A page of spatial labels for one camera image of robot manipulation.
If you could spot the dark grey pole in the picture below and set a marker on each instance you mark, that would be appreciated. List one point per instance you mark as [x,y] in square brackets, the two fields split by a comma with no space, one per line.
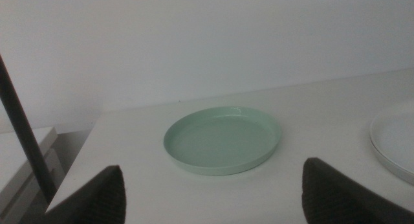
[24,133]

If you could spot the white shallow bowl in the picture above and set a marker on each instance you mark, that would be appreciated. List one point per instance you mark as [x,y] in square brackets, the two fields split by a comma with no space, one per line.
[398,143]

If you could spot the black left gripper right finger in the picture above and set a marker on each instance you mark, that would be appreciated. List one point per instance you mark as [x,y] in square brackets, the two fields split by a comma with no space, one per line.
[336,198]

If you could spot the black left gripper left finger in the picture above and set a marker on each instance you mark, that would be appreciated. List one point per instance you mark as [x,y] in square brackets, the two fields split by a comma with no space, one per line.
[97,198]

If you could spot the white side cabinet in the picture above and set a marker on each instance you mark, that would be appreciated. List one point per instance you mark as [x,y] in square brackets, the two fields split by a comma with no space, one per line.
[16,156]

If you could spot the mint green shallow bowl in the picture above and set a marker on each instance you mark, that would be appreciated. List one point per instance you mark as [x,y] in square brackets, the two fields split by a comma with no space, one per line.
[223,143]

